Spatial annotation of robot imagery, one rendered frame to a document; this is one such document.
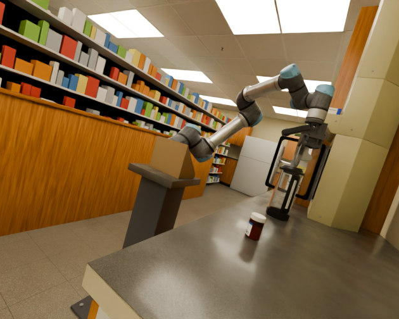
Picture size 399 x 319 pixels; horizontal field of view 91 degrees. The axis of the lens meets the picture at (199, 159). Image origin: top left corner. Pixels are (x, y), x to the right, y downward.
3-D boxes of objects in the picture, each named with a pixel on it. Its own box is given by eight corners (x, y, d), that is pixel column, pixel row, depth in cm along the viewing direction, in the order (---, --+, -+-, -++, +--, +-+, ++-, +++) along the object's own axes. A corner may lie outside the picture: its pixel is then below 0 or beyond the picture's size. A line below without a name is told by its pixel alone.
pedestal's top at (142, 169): (127, 169, 113) (128, 162, 112) (161, 169, 141) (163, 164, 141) (170, 188, 98) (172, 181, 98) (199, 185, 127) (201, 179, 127)
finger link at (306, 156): (310, 168, 82) (316, 148, 82) (295, 164, 83) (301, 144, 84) (307, 169, 85) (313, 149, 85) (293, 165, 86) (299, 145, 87)
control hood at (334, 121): (330, 142, 130) (335, 128, 129) (336, 133, 102) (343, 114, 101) (311, 138, 135) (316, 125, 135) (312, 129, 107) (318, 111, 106)
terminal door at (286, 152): (307, 200, 133) (327, 144, 130) (264, 185, 150) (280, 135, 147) (307, 200, 134) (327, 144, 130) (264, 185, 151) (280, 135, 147)
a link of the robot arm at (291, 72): (238, 86, 131) (302, 57, 86) (246, 100, 135) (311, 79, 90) (226, 96, 128) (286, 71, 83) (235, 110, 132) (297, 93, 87)
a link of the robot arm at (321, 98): (323, 91, 90) (341, 88, 82) (315, 114, 91) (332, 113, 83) (310, 85, 87) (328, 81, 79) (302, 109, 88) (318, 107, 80)
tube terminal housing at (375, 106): (351, 225, 122) (396, 104, 115) (364, 240, 93) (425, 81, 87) (307, 208, 134) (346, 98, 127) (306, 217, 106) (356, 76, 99)
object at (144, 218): (69, 307, 117) (106, 164, 109) (131, 271, 159) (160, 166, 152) (124, 369, 95) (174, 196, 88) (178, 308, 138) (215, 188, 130)
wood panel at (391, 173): (378, 233, 121) (467, 2, 109) (379, 234, 118) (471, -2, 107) (294, 202, 145) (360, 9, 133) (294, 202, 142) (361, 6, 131)
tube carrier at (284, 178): (291, 221, 83) (308, 174, 81) (266, 212, 86) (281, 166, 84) (287, 214, 94) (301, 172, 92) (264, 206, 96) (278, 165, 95)
